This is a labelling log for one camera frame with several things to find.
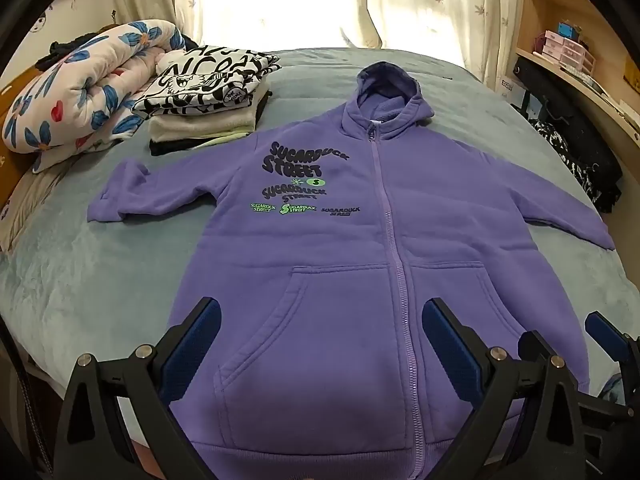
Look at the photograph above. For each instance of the wooden bookshelf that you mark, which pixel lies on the wooden bookshelf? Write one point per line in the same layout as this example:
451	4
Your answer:
537	16

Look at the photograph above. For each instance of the black white patterned folded garment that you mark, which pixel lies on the black white patterned folded garment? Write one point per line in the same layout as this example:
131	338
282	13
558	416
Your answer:
206	80

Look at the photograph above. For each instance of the grey-blue bed blanket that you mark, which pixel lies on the grey-blue bed blanket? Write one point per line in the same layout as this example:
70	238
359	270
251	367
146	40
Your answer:
73	285

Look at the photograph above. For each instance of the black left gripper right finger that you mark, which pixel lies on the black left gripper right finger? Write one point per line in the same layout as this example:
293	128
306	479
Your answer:
525	421

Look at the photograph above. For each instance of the light green folded garment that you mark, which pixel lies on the light green folded garment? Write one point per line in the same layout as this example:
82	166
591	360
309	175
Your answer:
227	137

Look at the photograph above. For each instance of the pink storage boxes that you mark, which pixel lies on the pink storage boxes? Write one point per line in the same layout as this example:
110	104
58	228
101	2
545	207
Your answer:
561	50

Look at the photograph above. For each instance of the floral white blue quilt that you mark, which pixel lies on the floral white blue quilt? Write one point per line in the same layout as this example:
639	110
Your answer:
83	102

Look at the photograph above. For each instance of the purple zip hoodie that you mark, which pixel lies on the purple zip hoodie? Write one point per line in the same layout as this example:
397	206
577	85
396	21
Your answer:
327	239

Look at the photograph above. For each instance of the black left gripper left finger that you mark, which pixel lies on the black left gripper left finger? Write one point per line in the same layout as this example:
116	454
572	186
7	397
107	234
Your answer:
93	440

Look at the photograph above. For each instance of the blue small box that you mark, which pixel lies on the blue small box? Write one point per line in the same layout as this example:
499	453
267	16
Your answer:
569	30

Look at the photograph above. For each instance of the black white clothes pile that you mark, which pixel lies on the black white clothes pile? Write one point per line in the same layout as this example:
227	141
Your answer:
597	171

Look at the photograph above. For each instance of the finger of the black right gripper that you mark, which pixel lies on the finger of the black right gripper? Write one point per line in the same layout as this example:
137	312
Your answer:
620	347

